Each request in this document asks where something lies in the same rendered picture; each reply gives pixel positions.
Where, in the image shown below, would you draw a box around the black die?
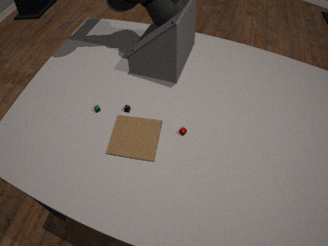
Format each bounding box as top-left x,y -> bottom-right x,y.
124,105 -> 131,112

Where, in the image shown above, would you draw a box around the green die with white pips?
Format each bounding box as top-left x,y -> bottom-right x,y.
94,105 -> 101,112

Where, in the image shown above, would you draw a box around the red die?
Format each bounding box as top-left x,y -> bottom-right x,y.
179,127 -> 187,135

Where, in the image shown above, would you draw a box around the tan flat mat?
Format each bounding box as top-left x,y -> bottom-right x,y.
106,115 -> 162,162

